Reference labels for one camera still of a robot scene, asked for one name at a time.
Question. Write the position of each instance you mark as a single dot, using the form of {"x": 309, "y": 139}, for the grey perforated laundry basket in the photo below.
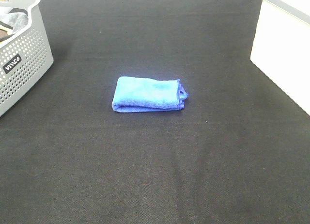
{"x": 25, "y": 57}

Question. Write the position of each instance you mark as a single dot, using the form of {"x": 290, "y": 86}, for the grey towel in basket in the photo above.
{"x": 17, "y": 20}

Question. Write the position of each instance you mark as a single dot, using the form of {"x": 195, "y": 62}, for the black table cover cloth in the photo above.
{"x": 237, "y": 153}

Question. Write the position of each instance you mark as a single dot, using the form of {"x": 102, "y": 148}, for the blue microfiber towel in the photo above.
{"x": 148, "y": 95}

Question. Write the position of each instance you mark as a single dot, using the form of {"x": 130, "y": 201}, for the white plastic storage bin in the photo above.
{"x": 281, "y": 47}

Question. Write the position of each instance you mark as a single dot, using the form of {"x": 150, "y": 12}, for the yellow black item in basket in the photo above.
{"x": 5, "y": 29}

